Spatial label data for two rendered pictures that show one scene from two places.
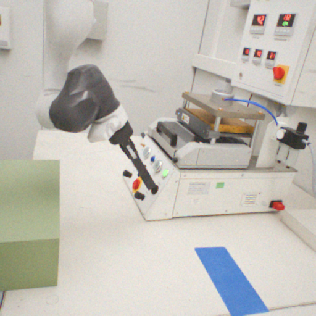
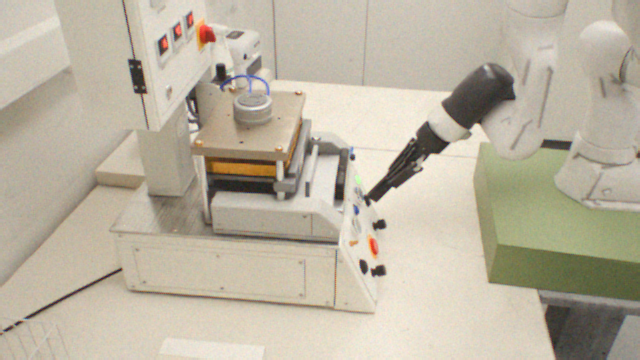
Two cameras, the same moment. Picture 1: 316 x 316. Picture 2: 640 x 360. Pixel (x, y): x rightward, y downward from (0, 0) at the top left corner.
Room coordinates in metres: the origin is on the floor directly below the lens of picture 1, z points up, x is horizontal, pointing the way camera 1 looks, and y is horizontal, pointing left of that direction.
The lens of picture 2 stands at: (1.86, 0.41, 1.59)
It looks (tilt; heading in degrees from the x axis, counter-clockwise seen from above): 33 degrees down; 209
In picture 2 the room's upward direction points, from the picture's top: 1 degrees clockwise
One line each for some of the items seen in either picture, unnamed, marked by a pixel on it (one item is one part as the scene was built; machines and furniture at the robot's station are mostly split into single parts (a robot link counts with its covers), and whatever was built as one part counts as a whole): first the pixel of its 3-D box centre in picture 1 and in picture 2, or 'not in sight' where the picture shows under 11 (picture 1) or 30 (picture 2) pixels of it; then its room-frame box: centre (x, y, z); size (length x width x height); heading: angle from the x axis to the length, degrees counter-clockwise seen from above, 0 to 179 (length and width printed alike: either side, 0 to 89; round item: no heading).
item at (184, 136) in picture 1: (200, 139); (278, 175); (1.06, -0.14, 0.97); 0.30 x 0.22 x 0.08; 113
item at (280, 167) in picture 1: (217, 151); (243, 189); (1.09, -0.21, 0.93); 0.46 x 0.35 x 0.01; 113
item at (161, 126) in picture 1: (166, 132); (342, 172); (1.01, -0.01, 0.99); 0.15 x 0.02 x 0.04; 23
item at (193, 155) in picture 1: (212, 155); (300, 147); (0.92, -0.16, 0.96); 0.26 x 0.05 x 0.07; 113
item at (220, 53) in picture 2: not in sight; (222, 61); (0.47, -0.76, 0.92); 0.09 x 0.08 x 0.25; 84
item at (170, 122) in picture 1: (179, 128); (277, 216); (1.18, -0.06, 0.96); 0.25 x 0.05 x 0.07; 113
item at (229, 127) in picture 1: (218, 115); (256, 133); (1.07, -0.18, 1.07); 0.22 x 0.17 x 0.10; 23
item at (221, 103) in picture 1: (229, 112); (241, 122); (1.07, -0.22, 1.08); 0.31 x 0.24 x 0.13; 23
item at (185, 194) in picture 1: (204, 174); (265, 218); (1.06, -0.18, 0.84); 0.53 x 0.37 x 0.17; 113
